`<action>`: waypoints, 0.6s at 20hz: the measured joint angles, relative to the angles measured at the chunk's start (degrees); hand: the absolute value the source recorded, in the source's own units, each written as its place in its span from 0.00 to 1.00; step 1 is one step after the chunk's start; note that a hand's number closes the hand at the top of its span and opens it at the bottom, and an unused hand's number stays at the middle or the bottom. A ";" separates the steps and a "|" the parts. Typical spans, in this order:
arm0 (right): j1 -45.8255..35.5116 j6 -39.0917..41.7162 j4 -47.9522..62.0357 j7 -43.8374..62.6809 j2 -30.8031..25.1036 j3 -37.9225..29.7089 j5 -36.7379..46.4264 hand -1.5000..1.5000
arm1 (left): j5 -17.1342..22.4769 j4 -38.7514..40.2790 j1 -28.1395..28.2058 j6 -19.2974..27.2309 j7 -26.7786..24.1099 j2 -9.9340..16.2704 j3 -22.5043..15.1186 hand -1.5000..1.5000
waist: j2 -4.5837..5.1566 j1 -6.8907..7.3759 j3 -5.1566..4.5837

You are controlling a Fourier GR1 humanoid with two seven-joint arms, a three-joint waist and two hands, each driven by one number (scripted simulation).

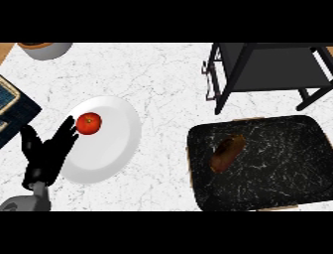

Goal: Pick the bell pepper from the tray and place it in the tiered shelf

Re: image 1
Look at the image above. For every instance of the black marble tray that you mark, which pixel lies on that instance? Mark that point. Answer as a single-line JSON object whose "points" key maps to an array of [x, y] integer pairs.
{"points": [[267, 163]]}

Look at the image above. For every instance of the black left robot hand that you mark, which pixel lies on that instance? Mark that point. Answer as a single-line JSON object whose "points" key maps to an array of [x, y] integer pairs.
{"points": [[47, 152]]}

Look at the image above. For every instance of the white oval plate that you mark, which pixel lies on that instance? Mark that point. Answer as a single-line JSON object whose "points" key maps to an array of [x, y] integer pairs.
{"points": [[106, 140]]}

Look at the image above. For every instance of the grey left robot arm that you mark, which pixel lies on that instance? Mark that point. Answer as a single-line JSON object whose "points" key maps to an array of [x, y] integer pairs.
{"points": [[34, 200]]}

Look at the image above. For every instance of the black tiered shelf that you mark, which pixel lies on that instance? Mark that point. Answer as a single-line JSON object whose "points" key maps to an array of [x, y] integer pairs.
{"points": [[271, 71]]}

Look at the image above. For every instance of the grey round pot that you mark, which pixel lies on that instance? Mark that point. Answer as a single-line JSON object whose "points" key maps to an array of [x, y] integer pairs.
{"points": [[47, 49]]}

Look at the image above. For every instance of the brown oblong vegetable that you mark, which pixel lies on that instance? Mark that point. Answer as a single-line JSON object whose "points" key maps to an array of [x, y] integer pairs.
{"points": [[227, 152]]}

